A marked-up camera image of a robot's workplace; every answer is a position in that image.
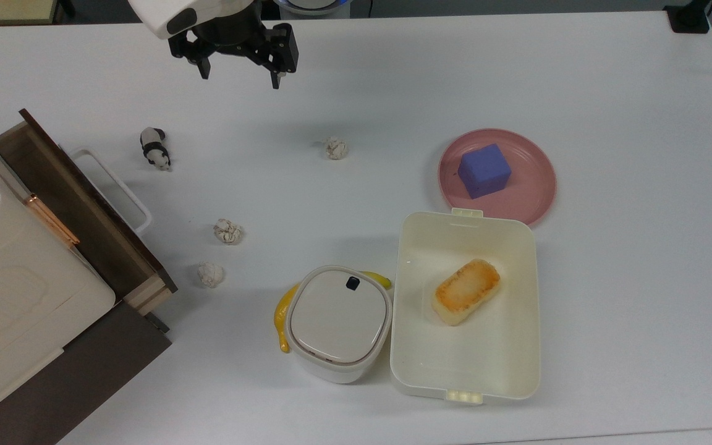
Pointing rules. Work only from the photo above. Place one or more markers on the purple cube block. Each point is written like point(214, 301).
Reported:
point(484, 170)

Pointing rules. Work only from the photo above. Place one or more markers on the white drawer unit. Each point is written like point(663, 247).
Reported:
point(16, 290)

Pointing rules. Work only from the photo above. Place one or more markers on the cream plastic lunch box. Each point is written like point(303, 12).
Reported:
point(486, 358)

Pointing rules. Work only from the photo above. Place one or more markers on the white small trash bin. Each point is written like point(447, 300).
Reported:
point(339, 321)

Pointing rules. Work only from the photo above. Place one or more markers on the panda toy figure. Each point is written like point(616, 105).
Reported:
point(156, 149)

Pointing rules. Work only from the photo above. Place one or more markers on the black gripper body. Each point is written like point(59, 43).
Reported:
point(237, 36)

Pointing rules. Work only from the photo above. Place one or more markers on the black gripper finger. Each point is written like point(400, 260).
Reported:
point(204, 68)
point(275, 79)

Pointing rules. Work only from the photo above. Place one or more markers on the crumpled paper ball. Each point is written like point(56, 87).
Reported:
point(335, 148)
point(228, 231)
point(210, 274)

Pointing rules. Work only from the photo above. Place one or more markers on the toasted bread toy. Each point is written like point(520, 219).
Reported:
point(466, 292)

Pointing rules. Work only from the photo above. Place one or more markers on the brown wooden drawer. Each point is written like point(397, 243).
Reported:
point(93, 216)

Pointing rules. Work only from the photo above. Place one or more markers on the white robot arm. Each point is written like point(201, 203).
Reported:
point(164, 13)

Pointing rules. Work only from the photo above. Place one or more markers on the yellow banana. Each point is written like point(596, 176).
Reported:
point(282, 315)

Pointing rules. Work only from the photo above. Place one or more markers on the dark brown cabinet base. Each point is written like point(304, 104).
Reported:
point(78, 377)

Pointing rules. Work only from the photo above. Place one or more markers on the black clamp mount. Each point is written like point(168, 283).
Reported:
point(690, 17)

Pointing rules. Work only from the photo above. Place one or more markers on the pink plate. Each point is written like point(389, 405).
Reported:
point(529, 185)

